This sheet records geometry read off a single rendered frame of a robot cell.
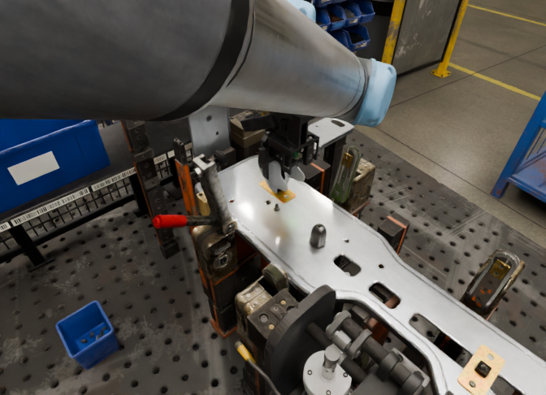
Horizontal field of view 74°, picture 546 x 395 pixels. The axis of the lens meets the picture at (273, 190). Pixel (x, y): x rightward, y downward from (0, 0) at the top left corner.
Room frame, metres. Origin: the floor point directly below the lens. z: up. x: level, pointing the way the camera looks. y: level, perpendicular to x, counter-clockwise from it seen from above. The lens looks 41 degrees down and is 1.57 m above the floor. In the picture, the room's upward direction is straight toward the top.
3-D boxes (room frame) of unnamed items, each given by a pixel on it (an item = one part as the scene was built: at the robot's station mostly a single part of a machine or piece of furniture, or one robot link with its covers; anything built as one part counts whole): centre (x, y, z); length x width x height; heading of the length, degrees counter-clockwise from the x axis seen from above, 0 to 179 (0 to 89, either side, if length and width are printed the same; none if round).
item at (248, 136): (0.87, 0.07, 0.88); 0.08 x 0.08 x 0.36; 41
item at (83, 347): (0.41, 0.43, 0.74); 0.11 x 0.10 x 0.09; 41
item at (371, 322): (0.37, -0.20, 0.84); 0.12 x 0.05 x 0.29; 131
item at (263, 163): (0.56, 0.01, 1.15); 0.05 x 0.02 x 0.09; 131
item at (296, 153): (0.56, -0.03, 1.21); 0.09 x 0.08 x 0.12; 41
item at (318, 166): (0.76, -0.10, 0.84); 0.11 x 0.10 x 0.28; 131
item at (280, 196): (0.58, -0.01, 1.06); 0.08 x 0.04 x 0.01; 41
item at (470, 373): (0.23, -0.32, 1.01); 0.08 x 0.04 x 0.01; 132
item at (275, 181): (0.55, -0.01, 1.11); 0.06 x 0.03 x 0.09; 41
